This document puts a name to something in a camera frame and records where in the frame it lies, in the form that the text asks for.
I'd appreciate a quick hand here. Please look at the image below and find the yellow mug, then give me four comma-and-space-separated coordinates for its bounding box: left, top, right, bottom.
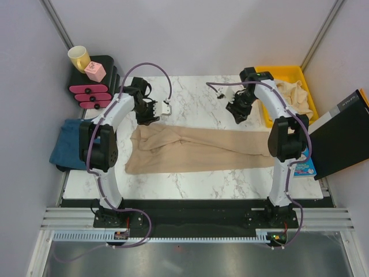
67, 46, 91, 73

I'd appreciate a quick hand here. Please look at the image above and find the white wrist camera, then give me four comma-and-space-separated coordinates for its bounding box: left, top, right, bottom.
223, 87, 235, 103
153, 102, 172, 117

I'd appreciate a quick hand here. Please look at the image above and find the blue white booklet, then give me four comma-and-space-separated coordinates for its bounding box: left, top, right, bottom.
293, 148, 317, 178

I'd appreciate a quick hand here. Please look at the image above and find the cream yellow t shirt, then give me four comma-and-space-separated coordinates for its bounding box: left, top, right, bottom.
274, 79, 314, 119

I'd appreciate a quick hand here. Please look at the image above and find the white slotted cable duct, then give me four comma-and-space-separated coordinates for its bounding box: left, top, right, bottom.
52, 230, 282, 243

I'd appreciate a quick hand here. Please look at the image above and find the black clip file binder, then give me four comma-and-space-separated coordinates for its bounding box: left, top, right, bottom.
309, 89, 368, 180

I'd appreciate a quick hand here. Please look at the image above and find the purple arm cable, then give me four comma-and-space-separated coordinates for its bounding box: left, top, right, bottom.
51, 62, 173, 263
205, 81, 314, 249

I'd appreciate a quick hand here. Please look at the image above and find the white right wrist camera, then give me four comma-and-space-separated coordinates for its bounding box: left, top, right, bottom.
223, 87, 235, 103

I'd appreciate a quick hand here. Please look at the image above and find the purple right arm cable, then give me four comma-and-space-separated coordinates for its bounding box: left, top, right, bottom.
205, 81, 314, 249

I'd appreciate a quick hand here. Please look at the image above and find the pink cube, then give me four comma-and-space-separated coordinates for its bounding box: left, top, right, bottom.
84, 61, 106, 83

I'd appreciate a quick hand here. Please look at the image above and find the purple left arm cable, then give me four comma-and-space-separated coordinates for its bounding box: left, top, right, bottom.
51, 62, 173, 263

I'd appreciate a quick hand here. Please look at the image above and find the aluminium corner post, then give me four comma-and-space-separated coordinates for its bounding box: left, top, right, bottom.
40, 0, 74, 50
300, 0, 347, 72

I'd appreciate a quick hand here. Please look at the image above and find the tan beige t shirt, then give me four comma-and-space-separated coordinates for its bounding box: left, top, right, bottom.
125, 124, 274, 175

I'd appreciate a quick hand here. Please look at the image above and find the left aluminium corner post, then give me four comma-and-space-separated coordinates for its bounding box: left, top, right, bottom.
40, 0, 74, 50

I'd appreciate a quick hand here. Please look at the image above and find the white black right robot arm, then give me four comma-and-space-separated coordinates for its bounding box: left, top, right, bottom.
226, 67, 311, 207

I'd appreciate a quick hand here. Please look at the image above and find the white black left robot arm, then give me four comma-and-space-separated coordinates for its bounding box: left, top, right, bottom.
79, 77, 159, 227

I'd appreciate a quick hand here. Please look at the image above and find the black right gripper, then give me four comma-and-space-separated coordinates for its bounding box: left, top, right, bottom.
225, 91, 257, 125

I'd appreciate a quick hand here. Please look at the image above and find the right aluminium corner post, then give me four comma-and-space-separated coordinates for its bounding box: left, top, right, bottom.
300, 0, 347, 72

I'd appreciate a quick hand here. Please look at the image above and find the blue folded t shirt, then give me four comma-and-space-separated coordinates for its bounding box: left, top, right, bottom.
49, 119, 92, 171

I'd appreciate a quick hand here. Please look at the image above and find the yellow plastic bin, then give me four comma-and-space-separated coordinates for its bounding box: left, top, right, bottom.
255, 65, 319, 125

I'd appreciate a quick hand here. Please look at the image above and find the aluminium frame rail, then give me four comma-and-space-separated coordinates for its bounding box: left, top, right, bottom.
41, 208, 354, 231

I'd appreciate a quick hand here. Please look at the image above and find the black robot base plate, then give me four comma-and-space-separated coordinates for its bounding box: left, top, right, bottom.
93, 200, 299, 239

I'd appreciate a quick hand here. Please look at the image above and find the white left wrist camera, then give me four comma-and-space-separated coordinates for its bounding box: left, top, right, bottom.
153, 102, 172, 117

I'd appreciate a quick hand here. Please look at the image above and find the black pink drawer unit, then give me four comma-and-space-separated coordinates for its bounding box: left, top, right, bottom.
67, 55, 120, 110

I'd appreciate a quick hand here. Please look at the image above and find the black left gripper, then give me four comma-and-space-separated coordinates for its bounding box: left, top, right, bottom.
133, 100, 160, 126

